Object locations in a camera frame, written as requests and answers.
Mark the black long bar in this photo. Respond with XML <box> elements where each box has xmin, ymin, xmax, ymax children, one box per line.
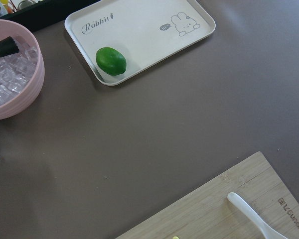
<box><xmin>0</xmin><ymin>0</ymin><xmax>98</xmax><ymax>32</ymax></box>

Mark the cream rabbit tray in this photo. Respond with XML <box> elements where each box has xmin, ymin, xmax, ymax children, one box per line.
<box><xmin>64</xmin><ymin>0</ymin><xmax>216</xmax><ymax>86</ymax></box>

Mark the green lime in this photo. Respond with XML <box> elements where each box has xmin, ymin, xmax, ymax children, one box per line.
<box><xmin>96</xmin><ymin>47</ymin><xmax>127</xmax><ymax>76</ymax></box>

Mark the steel black-tipped muddler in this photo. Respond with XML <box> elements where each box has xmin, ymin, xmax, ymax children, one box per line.
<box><xmin>0</xmin><ymin>36</ymin><xmax>19</xmax><ymax>58</ymax></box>

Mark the bamboo cutting board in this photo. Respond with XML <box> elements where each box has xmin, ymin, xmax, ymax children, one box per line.
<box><xmin>122</xmin><ymin>152</ymin><xmax>299</xmax><ymax>239</ymax></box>

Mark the pink ice bowl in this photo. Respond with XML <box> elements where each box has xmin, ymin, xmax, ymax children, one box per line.
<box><xmin>0</xmin><ymin>19</ymin><xmax>45</xmax><ymax>120</ymax></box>

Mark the white ceramic spoon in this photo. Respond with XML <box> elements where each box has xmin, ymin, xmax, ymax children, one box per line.
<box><xmin>227</xmin><ymin>192</ymin><xmax>287</xmax><ymax>239</ymax></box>

